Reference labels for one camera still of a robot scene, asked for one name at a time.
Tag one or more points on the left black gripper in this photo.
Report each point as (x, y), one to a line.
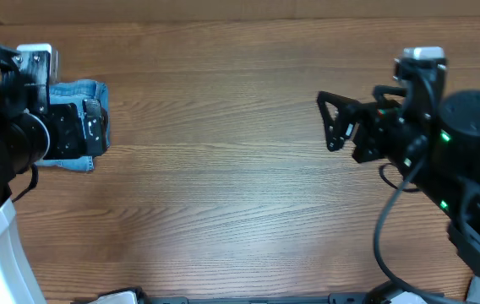
(66, 121)

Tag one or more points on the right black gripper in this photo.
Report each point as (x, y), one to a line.
(373, 119)

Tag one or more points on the light blue denim jeans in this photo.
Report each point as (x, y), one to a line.
(76, 92)

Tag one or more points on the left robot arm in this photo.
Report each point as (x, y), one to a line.
(42, 122)

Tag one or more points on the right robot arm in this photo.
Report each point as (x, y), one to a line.
(452, 178)

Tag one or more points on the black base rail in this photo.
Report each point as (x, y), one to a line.
(135, 295)

